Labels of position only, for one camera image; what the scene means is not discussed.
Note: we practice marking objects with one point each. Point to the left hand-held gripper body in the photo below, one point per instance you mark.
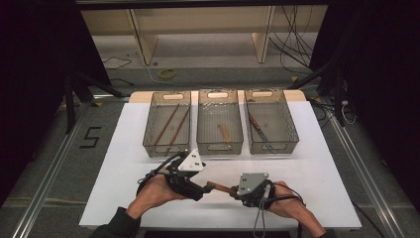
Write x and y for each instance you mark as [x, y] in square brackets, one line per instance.
[185, 175]

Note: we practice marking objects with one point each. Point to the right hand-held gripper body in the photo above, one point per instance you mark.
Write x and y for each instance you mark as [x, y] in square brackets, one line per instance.
[252, 188]

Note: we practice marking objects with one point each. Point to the brown wooden chopstick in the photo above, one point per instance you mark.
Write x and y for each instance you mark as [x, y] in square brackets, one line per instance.
[178, 129]
[166, 124]

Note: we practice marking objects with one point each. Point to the smoky clear plastic bin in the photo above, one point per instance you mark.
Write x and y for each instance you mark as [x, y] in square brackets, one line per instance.
[166, 125]
[277, 127]
[211, 129]

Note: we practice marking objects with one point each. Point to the light wooden utensil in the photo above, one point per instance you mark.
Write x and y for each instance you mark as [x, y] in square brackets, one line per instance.
[224, 132]

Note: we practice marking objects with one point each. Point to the person's left hand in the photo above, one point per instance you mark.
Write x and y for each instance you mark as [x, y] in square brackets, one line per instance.
[155, 195]

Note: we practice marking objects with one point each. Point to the person's right hand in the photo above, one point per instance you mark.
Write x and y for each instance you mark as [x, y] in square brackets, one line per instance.
[290, 201]

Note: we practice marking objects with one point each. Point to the white table sheet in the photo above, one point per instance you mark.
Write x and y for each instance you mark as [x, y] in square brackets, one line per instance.
[204, 211]

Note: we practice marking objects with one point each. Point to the yellow tape roll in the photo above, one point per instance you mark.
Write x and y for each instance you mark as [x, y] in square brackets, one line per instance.
[167, 73]

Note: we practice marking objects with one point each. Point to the black metal stand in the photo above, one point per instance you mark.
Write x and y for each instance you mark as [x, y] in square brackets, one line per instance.
[330, 86]

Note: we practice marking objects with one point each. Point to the black tripod stand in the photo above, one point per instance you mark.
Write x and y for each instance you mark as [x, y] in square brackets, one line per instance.
[79, 89]

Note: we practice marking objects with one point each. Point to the light wooden desk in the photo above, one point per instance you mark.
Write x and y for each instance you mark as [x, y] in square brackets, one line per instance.
[198, 20]

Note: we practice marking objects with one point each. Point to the black curtain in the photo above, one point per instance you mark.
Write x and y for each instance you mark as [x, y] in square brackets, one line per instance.
[36, 82]
[383, 82]

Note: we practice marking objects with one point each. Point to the aluminium floor rail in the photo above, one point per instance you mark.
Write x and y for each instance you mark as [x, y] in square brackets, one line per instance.
[49, 172]
[366, 178]

